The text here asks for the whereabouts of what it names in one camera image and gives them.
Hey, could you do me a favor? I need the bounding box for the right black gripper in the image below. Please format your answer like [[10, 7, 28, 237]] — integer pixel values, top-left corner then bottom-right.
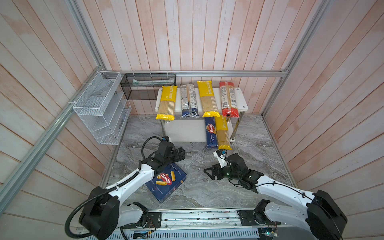
[[203, 161, 240, 181]]

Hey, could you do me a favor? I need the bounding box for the blue Barilla spaghetti box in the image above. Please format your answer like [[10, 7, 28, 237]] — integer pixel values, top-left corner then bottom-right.
[[204, 117, 218, 149]]

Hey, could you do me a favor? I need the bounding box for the blue Barilla rigatoni box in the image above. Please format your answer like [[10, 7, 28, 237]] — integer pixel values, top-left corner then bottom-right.
[[146, 164, 187, 203]]

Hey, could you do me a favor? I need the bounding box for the yellow Pastatime spaghetti bag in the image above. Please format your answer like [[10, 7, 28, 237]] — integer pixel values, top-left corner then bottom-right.
[[156, 86, 177, 121], [197, 81, 220, 118], [215, 116, 232, 150]]

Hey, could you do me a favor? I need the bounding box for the dark blue spaghetti bag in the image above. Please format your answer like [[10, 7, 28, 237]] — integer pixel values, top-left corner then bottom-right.
[[180, 83, 199, 118]]

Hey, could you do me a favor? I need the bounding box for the red spaghetti bag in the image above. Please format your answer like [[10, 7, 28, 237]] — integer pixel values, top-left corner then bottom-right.
[[220, 82, 240, 118]]

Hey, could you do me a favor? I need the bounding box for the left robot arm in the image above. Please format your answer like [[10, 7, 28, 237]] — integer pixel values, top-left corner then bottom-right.
[[64, 136, 186, 240]]

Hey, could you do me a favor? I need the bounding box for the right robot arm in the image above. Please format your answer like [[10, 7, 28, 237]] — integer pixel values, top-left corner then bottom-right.
[[204, 150, 348, 240]]

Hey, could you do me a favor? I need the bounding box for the white two-tier shelf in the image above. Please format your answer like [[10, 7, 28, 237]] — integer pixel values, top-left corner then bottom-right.
[[155, 88, 249, 143]]

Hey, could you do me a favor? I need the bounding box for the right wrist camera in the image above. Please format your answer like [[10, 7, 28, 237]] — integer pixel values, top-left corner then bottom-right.
[[214, 150, 228, 168]]

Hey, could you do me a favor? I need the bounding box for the aluminium mounting rail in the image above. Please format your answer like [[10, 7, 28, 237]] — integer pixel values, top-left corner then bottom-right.
[[74, 206, 326, 233]]

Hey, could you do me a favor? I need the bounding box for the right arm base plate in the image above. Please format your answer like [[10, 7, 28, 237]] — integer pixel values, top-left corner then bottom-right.
[[237, 210, 281, 226]]

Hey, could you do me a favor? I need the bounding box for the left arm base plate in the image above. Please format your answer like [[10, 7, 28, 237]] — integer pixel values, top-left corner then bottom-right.
[[125, 212, 162, 229]]

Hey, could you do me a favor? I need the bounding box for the black mesh wall basket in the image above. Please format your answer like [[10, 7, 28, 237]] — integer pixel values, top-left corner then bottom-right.
[[120, 73, 177, 101]]

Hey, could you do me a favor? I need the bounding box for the white wire mesh organizer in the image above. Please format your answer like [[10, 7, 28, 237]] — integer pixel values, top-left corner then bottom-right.
[[73, 71, 132, 145]]

